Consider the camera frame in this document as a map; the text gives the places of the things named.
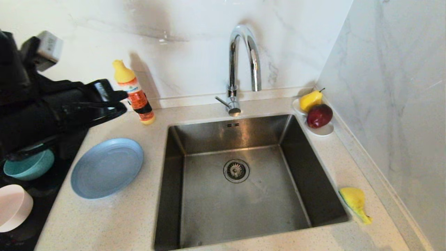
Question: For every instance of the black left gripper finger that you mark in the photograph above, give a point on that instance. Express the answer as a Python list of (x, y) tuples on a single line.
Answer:
[(120, 94), (111, 113)]

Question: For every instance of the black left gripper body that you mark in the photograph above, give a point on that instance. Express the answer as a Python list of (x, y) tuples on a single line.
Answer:
[(52, 115)]

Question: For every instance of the yellow orange detergent bottle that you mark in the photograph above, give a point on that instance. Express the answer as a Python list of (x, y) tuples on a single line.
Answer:
[(136, 96)]

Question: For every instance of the teal bowl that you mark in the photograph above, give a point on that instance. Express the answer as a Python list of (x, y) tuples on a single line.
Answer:
[(31, 167)]

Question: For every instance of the blue-grey plate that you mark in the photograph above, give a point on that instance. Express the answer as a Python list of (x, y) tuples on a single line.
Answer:
[(104, 170)]

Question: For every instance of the pink bowl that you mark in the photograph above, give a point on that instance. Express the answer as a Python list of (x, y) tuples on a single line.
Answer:
[(14, 209)]

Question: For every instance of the yellow green sponge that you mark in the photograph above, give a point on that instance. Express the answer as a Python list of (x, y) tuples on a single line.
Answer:
[(353, 198)]

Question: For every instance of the stainless steel sink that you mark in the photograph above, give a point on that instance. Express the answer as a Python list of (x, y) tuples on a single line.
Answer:
[(216, 209)]

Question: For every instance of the black induction cooktop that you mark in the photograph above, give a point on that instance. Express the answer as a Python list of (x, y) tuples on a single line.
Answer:
[(52, 195)]

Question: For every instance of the chrome gooseneck faucet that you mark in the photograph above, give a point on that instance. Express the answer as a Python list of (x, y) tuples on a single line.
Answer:
[(232, 62)]

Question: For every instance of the round metal drain strainer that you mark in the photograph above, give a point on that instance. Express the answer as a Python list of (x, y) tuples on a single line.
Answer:
[(236, 170)]

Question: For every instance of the small white dish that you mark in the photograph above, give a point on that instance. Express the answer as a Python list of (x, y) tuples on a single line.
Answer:
[(296, 106), (324, 131)]

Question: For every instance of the yellow pear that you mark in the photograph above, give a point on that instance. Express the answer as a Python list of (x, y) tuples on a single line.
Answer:
[(309, 100)]

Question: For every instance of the dark red apple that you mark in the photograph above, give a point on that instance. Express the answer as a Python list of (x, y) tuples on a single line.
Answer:
[(318, 116)]

